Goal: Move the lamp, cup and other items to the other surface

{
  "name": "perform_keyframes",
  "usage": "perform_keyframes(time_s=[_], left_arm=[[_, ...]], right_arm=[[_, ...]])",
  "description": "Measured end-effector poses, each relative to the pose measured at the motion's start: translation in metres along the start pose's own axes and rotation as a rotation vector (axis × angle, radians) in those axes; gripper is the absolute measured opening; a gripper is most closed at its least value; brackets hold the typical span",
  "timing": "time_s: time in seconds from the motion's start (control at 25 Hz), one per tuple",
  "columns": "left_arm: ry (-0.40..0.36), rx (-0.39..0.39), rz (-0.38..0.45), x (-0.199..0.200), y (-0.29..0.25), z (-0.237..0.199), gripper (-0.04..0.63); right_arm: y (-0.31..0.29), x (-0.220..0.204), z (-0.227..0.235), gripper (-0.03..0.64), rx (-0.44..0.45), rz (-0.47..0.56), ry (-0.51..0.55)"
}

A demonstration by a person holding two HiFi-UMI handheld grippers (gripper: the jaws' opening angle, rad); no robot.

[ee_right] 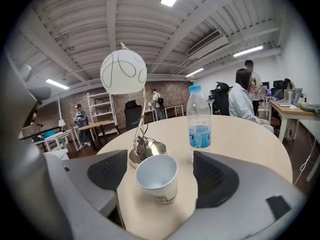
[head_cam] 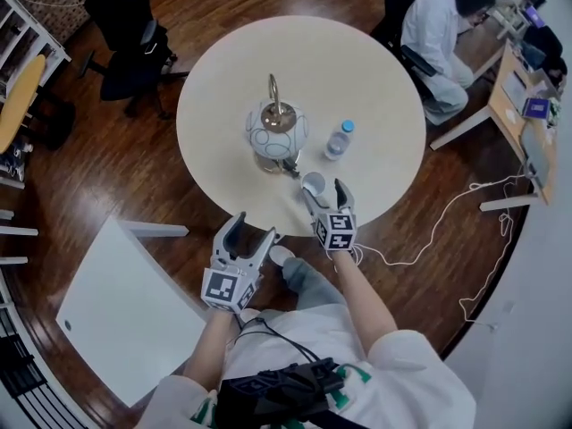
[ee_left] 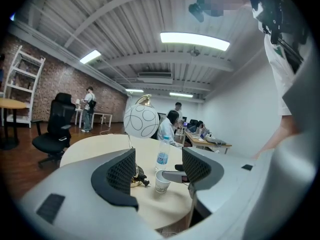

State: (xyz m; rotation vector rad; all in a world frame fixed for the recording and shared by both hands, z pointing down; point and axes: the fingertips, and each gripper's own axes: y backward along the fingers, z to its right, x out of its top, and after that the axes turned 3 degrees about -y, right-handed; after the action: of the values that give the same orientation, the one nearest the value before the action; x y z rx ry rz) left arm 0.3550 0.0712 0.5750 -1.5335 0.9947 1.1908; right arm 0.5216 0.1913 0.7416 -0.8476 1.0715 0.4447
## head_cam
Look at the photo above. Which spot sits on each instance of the white globe lamp brass stand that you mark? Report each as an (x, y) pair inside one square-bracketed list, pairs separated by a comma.
[(275, 130)]

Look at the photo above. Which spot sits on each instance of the white shelf unit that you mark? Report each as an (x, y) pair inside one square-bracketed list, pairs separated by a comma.
[(27, 29)]

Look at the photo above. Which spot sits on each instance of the yellow board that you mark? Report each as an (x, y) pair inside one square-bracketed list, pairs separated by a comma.
[(20, 105)]

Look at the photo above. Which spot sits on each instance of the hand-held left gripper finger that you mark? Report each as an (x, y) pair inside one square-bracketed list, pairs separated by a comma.
[(222, 239), (263, 250)]

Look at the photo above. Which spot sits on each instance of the black office chair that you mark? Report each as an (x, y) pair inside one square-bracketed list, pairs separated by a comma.
[(120, 38), (402, 56)]

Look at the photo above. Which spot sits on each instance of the white square table surface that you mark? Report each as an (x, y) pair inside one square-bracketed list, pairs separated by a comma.
[(125, 311)]

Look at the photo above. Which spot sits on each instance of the person's white shirt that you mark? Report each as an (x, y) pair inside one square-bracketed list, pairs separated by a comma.
[(402, 373)]

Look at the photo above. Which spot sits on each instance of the white cup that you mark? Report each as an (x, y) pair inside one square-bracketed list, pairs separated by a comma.
[(313, 182)]

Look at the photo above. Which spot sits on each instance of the purple box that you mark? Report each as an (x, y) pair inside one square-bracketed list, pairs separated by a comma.
[(536, 107)]

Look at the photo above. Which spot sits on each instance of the person's left forearm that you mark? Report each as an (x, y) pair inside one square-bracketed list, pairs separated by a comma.
[(210, 351)]

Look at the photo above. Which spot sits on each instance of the white papers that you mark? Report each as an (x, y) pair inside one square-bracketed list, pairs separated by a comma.
[(514, 90)]

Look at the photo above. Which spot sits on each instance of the person's white shoe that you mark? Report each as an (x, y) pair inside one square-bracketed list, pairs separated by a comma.
[(280, 255)]

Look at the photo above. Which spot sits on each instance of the black chest-mounted device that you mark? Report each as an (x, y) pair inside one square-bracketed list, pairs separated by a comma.
[(277, 391)]

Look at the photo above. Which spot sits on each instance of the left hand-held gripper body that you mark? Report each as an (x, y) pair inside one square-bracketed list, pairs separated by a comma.
[(223, 286)]

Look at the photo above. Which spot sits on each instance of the grey laptop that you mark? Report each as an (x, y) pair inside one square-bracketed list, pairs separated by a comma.
[(536, 152)]

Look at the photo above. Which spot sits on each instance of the person's right forearm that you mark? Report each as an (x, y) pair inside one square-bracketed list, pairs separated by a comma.
[(362, 302)]

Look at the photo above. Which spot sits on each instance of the clear water bottle blue cap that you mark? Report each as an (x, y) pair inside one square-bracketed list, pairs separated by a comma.
[(338, 143)]

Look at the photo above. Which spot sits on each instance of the black metal rack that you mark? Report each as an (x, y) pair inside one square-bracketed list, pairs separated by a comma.
[(22, 364)]

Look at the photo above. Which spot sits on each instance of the black bag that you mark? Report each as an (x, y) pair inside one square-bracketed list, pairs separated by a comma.
[(545, 47)]

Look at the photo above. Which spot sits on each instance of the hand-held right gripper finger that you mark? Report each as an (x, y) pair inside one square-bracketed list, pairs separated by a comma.
[(314, 201), (344, 197)]

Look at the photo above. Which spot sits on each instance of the wooden desk white legs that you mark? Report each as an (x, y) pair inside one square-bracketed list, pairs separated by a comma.
[(505, 101)]

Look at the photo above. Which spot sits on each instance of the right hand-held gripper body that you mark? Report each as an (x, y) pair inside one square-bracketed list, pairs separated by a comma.
[(336, 230)]

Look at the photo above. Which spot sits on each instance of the smartphone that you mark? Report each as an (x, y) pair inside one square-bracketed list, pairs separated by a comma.
[(149, 48)]

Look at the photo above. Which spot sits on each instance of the person's grey trouser leg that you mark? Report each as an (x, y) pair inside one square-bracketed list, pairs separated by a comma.
[(313, 284)]

